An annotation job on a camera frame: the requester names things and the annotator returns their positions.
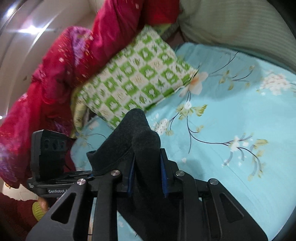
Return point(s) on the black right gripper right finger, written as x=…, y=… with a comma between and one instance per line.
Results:
x=203, y=210

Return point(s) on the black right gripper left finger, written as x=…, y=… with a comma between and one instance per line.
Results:
x=85, y=206

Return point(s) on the black pants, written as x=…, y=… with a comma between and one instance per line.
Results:
x=149, y=210

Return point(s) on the person's left hand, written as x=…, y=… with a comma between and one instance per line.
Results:
x=43, y=204

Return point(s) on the dark red knit garment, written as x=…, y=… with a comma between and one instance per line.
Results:
x=18, y=215

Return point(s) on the red pink blanket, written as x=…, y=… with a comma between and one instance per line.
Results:
x=73, y=58

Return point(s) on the light blue floral bedsheet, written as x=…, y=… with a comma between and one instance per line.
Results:
x=234, y=121

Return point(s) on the green checkered pillow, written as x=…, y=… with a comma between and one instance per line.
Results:
x=139, y=76

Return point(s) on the grey striped bolster pillow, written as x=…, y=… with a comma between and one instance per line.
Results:
x=265, y=29

